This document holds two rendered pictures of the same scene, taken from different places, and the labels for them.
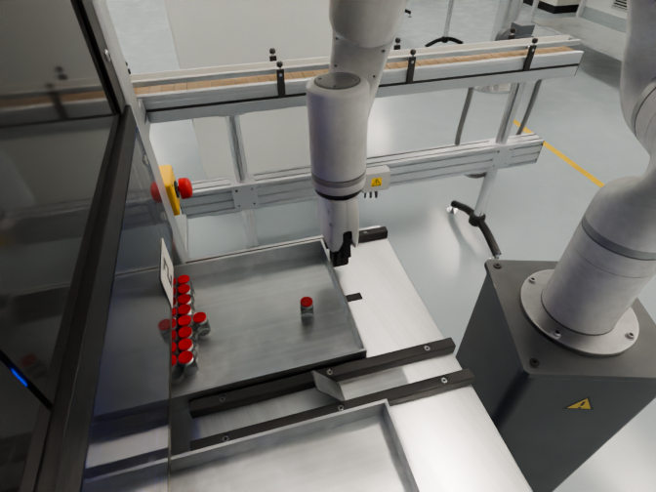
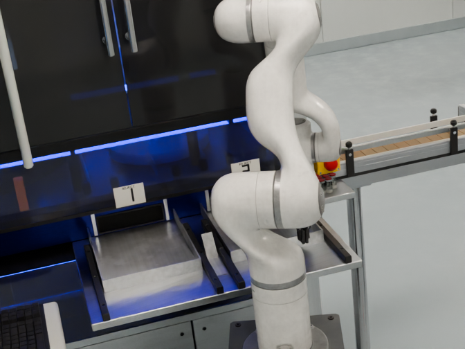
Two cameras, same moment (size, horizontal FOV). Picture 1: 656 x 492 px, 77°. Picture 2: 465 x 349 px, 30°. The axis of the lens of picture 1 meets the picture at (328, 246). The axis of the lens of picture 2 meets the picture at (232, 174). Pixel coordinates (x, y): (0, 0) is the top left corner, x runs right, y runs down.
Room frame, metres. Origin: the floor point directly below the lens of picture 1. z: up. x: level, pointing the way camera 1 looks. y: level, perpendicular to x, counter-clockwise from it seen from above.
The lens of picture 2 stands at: (0.46, -2.08, 1.96)
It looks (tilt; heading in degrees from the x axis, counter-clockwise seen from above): 22 degrees down; 92
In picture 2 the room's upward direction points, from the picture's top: 7 degrees counter-clockwise
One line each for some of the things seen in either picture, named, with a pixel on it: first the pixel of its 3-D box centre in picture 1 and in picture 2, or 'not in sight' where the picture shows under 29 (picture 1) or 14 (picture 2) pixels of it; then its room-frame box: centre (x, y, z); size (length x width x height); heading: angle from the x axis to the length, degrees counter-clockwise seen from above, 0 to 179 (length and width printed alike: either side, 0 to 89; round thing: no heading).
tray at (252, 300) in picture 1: (243, 314); (259, 221); (0.43, 0.14, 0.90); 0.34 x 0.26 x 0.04; 106
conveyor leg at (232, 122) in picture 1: (245, 198); not in sight; (1.36, 0.34, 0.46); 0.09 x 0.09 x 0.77; 15
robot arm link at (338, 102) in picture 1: (338, 125); (297, 145); (0.55, -0.01, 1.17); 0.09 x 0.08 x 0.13; 170
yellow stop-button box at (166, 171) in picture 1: (156, 192); (324, 158); (0.64, 0.32, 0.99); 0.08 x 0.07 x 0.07; 105
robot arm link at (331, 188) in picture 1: (338, 175); not in sight; (0.54, -0.02, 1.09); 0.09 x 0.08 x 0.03; 15
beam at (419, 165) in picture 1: (373, 172); not in sight; (1.51, -0.19, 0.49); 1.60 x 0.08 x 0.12; 105
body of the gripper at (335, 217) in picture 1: (338, 208); not in sight; (0.54, -0.02, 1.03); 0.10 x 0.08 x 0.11; 15
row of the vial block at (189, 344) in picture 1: (187, 323); not in sight; (0.40, 0.22, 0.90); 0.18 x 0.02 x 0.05; 16
